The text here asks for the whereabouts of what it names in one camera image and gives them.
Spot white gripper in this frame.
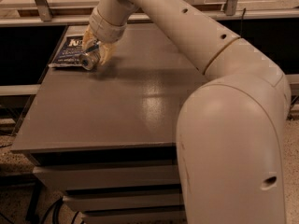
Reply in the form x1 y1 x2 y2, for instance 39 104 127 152
82 7 127 65

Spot silver blue redbull can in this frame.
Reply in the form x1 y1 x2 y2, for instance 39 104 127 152
78 42 100 71

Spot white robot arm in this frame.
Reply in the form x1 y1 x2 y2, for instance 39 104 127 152
83 0 291 224

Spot blue Kettle chip bag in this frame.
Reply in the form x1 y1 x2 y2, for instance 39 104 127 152
49 35 88 68

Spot grey drawer cabinet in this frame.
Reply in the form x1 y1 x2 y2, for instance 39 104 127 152
12 23 206 224

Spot metal window frame rail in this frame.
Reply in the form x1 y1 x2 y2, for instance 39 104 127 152
0 0 299 28

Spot black cable behind table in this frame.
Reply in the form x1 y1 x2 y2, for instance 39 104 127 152
237 7 247 39

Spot black floor cables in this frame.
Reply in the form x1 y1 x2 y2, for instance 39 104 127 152
0 197 82 224

